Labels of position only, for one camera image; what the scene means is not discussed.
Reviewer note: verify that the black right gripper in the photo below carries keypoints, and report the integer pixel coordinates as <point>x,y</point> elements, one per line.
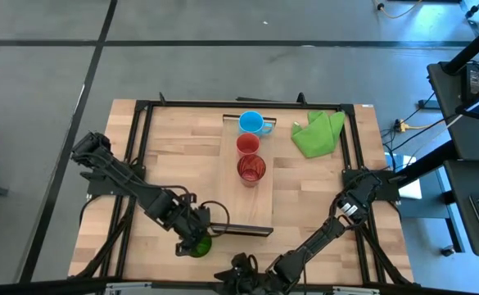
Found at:
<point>245,274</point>

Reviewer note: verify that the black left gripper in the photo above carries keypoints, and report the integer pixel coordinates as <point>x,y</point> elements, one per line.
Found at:
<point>192,223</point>

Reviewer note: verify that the green faceted plastic tumbler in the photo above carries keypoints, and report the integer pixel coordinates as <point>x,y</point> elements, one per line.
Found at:
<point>203,247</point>

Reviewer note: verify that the red ribbed plastic tumbler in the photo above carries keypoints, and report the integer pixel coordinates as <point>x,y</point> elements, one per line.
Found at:
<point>251,168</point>

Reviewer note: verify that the small red plastic cup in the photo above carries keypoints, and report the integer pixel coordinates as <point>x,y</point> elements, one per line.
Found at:
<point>247,144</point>

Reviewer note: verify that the blue plastic mug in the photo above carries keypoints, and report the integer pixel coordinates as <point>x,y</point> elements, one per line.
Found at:
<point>250,122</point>

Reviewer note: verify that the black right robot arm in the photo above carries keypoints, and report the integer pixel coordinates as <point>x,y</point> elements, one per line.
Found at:
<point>317,241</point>

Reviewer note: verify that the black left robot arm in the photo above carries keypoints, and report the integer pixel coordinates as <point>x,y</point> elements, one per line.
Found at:
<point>120,180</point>

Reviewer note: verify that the green folded cloth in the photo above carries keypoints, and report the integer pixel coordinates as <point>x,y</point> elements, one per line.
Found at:
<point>317,135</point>

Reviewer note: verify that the white box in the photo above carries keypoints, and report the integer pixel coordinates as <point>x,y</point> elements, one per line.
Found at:
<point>412,190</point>

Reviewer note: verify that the black caster wheel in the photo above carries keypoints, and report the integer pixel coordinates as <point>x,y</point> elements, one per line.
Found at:
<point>448,250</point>

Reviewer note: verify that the yellow power strip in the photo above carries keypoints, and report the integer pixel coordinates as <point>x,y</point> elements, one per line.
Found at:
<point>401,125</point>

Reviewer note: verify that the dark grey laptop desk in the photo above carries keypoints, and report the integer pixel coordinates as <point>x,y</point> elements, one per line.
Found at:
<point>464,180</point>

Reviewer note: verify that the black power adapter box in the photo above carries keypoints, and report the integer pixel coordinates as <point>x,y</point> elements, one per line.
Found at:
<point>475,81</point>

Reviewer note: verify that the black diagonal pole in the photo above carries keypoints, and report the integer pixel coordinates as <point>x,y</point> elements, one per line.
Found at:
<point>474,45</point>

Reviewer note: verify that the wooden shelf with black frame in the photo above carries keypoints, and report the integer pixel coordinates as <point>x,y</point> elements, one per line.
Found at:
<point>247,205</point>

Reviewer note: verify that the black aluminium table frame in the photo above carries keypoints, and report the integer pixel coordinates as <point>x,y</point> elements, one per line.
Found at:
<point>182,105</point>

